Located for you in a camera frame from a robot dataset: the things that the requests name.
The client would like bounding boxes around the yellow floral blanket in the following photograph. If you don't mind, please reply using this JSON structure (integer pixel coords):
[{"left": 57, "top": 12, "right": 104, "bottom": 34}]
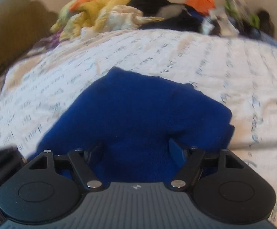
[{"left": 50, "top": 0, "right": 163, "bottom": 41}]

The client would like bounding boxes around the green and white clothes pile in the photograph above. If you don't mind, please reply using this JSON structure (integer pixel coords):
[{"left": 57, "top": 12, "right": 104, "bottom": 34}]
[{"left": 201, "top": 0, "right": 275, "bottom": 39}]

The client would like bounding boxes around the blue knit sweater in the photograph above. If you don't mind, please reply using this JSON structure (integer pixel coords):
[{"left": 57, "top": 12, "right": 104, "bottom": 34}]
[{"left": 31, "top": 67, "right": 234, "bottom": 184}]

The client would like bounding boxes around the orange garment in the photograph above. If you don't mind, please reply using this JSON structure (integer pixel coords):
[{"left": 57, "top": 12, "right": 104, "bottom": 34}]
[{"left": 185, "top": 0, "right": 216, "bottom": 16}]

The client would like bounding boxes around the white duvet with script text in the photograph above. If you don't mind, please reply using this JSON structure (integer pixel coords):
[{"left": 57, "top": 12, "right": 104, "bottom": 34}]
[{"left": 0, "top": 30, "right": 277, "bottom": 226}]

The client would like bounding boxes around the black garment pile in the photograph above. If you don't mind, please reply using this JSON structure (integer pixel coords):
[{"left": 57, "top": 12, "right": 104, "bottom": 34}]
[{"left": 127, "top": 0, "right": 203, "bottom": 33}]

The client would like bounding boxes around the brown wooden headboard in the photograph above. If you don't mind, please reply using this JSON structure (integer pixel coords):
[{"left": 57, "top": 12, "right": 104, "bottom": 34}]
[{"left": 0, "top": 0, "right": 58, "bottom": 75}]

